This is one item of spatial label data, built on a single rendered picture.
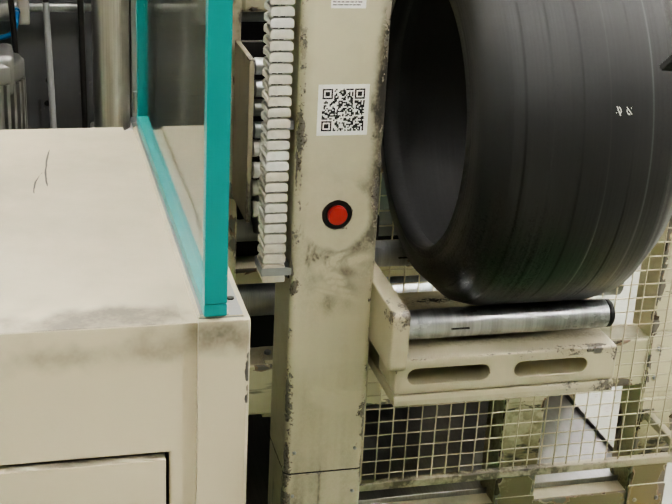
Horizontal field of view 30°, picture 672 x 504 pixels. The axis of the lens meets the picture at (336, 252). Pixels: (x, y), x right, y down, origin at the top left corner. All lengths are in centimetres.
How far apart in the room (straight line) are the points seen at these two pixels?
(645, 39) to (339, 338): 64
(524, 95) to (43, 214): 70
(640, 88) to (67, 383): 97
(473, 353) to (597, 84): 46
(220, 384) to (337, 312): 88
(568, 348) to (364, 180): 41
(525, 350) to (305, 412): 36
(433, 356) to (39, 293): 92
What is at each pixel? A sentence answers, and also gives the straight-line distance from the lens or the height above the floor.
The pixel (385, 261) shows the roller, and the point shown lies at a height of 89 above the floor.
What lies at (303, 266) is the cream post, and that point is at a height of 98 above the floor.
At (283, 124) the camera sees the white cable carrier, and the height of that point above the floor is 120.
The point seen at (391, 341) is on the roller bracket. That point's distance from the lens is 183.
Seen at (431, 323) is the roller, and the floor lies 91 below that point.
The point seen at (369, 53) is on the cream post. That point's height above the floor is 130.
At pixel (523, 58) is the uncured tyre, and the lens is 168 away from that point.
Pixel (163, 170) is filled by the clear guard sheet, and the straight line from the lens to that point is 132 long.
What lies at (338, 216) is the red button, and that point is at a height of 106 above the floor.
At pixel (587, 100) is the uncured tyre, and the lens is 170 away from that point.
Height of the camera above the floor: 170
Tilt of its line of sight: 22 degrees down
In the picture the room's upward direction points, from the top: 3 degrees clockwise
